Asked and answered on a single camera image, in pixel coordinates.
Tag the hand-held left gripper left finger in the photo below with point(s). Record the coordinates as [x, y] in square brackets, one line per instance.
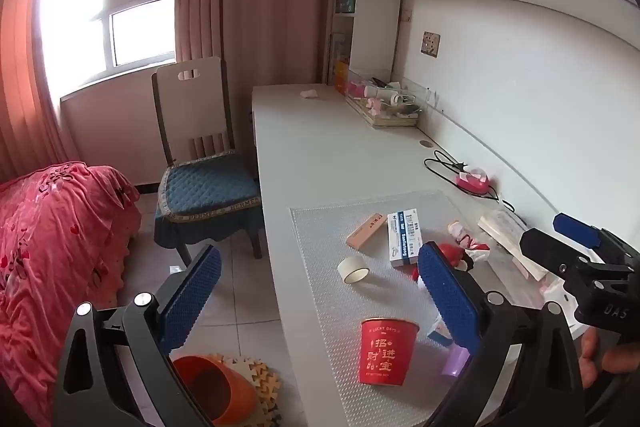
[192, 297]

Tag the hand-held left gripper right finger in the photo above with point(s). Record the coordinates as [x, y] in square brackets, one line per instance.
[447, 297]

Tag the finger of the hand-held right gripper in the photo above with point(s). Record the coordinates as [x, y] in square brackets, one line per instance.
[545, 249]
[575, 228]

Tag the red plastic bottle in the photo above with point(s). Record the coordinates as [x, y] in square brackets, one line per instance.
[452, 253]

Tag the small purple cup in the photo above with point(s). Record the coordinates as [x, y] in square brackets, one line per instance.
[454, 363]

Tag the white blue medicine box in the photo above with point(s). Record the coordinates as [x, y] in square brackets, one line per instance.
[404, 237]

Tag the red paper cup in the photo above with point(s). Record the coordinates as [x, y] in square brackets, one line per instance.
[387, 354]

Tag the white tape roll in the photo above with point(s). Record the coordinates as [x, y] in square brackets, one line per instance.
[352, 271]

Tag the orange trash bin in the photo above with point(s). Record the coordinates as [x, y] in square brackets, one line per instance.
[235, 387]

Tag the person's right hand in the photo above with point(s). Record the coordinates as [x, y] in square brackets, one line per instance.
[607, 354]

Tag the white red plastic bag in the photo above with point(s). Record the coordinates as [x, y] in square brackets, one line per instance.
[462, 234]

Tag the pink mini iron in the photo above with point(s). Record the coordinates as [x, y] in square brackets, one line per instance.
[472, 181]

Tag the tan rectangular box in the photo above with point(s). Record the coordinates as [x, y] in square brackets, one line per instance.
[365, 232]

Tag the blue quilted chair cushion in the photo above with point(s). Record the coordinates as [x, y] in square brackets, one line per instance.
[205, 187]

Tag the foam puzzle floor mats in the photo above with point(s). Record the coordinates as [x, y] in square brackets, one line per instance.
[265, 382]

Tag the translucent ribbed desk mat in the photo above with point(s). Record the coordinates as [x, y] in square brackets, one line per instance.
[325, 307]

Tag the pink floral bed blanket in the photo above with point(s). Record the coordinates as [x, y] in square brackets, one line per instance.
[45, 257]

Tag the stack of flat books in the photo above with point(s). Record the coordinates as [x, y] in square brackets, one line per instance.
[390, 121]

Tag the wooden chair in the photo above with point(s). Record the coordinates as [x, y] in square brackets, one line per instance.
[192, 107]

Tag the clear acrylic organizer box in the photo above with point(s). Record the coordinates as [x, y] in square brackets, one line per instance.
[380, 89]

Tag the small crumpled tissue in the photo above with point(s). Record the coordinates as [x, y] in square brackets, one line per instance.
[309, 94]

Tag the reddish curtain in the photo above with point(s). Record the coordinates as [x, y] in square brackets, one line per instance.
[22, 97]

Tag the wall socket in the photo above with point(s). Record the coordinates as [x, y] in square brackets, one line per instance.
[430, 44]

